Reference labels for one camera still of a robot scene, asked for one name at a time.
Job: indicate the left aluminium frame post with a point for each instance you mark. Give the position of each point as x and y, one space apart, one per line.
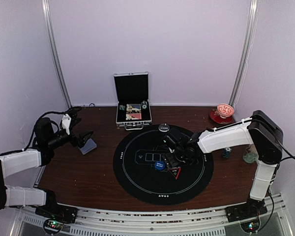
54 51

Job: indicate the red saucer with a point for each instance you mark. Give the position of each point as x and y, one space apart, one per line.
214 115

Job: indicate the red triangle all-in marker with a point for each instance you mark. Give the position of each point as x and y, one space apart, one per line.
175 172

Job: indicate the red patterned bowl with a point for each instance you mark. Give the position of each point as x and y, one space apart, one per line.
225 110

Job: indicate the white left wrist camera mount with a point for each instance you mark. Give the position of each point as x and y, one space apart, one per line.
65 123

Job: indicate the blue card deck box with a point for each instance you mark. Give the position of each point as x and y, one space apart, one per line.
133 107

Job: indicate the blue small blind button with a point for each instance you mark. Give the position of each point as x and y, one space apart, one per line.
159 165

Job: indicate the aluminium frame post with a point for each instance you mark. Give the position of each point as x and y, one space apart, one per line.
248 40
54 51

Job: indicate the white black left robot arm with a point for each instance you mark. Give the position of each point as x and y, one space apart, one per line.
46 136

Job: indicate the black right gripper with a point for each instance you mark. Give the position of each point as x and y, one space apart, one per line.
170 162

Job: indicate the green ceramic mug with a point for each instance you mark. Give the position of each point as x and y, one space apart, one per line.
250 154

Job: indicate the clear dealer button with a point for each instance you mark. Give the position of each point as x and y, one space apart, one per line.
164 127

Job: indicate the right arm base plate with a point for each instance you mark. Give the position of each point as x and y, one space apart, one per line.
244 211

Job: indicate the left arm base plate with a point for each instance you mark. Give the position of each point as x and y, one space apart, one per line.
63 214

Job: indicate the round black poker mat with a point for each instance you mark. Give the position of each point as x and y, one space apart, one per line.
133 165

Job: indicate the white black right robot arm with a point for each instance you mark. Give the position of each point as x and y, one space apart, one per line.
257 130

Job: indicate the aluminium poker case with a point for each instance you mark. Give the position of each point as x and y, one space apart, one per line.
132 88

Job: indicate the blue patterned card deck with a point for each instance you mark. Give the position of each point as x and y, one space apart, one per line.
88 147

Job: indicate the red card deck box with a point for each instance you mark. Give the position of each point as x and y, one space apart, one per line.
134 116

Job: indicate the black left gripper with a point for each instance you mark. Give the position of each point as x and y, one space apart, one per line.
79 142

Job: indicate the right aluminium frame post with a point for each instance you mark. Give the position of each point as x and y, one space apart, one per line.
248 40

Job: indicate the green blue chip stack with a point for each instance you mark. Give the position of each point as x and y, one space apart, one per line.
226 152

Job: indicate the green chip stack in case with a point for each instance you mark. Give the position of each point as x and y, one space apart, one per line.
144 105

